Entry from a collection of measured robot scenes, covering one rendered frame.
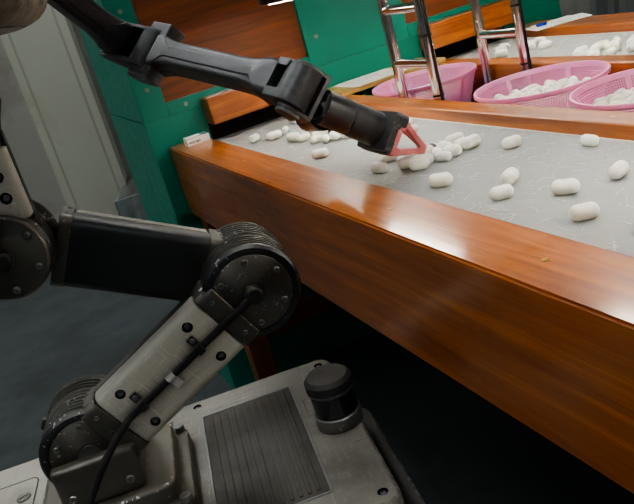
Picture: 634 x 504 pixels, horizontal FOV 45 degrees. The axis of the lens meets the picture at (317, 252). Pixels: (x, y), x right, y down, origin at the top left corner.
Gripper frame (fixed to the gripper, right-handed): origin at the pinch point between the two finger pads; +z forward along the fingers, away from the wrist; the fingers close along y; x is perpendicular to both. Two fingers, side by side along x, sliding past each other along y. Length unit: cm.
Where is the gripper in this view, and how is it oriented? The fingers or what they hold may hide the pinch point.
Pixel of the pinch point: (421, 148)
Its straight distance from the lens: 131.4
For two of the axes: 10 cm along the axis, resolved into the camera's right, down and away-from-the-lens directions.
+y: -3.9, -2.0, 9.0
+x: -3.4, 9.4, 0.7
